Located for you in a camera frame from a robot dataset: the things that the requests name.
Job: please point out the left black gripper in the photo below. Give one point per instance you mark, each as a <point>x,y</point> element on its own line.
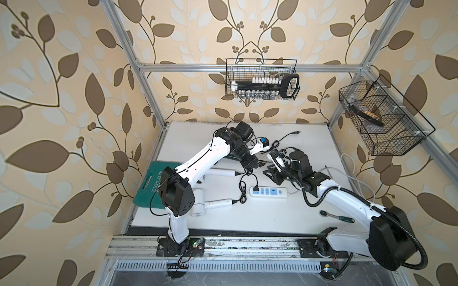
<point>251,161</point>

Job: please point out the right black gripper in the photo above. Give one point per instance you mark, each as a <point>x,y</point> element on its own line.
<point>275,173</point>

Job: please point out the white blue power strip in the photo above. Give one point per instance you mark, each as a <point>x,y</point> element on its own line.
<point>278,193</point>

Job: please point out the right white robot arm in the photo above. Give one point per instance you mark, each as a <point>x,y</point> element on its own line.
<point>388,237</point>

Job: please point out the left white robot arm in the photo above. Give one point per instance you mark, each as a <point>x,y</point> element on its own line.
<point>176,186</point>

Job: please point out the dark green hair dryer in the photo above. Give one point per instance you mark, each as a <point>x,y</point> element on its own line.
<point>262,163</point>

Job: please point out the brush in right basket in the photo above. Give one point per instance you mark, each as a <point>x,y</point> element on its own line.
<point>365,117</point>

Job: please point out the green tool case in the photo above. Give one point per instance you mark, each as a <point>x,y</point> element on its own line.
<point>146,196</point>

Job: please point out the small green led board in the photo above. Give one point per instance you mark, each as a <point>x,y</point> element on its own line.
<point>197,243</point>

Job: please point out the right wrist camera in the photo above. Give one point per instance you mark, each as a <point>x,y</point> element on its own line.
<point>277,160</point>

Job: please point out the back wire basket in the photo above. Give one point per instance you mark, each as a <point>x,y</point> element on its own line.
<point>247,68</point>

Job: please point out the wire basket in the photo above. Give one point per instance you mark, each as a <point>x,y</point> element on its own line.
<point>405,125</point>
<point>247,68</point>

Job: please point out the socket set rail black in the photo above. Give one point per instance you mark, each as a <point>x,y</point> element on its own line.
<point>283,87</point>

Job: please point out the right wire basket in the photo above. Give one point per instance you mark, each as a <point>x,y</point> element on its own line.
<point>405,125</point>

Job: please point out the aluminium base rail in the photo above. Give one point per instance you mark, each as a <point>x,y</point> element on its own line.
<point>229,254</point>

